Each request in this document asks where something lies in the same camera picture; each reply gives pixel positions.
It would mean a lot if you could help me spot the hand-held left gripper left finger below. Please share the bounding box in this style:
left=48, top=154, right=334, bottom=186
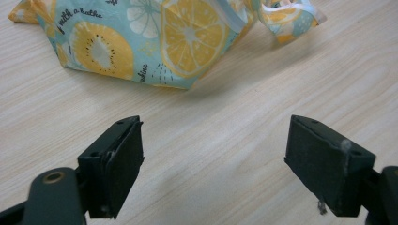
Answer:
left=77, top=114, right=145, bottom=220

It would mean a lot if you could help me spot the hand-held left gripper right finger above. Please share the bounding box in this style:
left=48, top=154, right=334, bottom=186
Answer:
left=283, top=114, right=377, bottom=218

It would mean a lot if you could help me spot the teal bag with orange print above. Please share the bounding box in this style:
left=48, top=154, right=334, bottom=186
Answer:
left=8, top=0, right=329, bottom=91

